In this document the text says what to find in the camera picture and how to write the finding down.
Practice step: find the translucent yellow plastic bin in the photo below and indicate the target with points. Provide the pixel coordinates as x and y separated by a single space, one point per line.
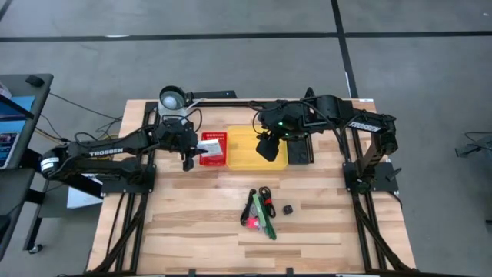
240 154

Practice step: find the black side desk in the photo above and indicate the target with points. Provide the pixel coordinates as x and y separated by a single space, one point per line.
38 100

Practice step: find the black computer mouse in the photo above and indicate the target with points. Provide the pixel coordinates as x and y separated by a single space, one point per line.
34 81

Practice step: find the white labelled packet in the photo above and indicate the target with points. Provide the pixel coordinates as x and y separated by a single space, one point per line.
213 148

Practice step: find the laptop with blue screen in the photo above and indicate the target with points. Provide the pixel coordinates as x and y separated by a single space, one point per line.
11 131

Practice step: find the black table clamp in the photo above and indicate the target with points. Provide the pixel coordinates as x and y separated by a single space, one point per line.
290 271
192 272
309 93

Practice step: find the white lamp head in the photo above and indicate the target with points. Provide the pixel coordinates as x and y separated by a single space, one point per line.
171 101

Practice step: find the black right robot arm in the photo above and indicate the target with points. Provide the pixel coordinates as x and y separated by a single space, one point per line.
369 127

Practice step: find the black plastic basket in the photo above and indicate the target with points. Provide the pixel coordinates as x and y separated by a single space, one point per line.
300 152

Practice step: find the black wall charger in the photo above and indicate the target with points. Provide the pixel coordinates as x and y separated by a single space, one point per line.
288 209

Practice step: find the black power strip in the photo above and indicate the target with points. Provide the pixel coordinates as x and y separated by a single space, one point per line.
215 94

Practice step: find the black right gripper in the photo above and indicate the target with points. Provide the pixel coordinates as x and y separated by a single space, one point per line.
268 148

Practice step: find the red plastic basket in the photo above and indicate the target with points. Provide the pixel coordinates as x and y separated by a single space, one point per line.
213 161

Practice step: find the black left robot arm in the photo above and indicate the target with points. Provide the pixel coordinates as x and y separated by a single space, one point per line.
104 150

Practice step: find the white sheet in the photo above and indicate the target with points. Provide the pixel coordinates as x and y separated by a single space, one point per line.
78 200

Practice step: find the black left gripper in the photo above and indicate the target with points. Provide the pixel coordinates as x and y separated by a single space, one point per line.
178 135

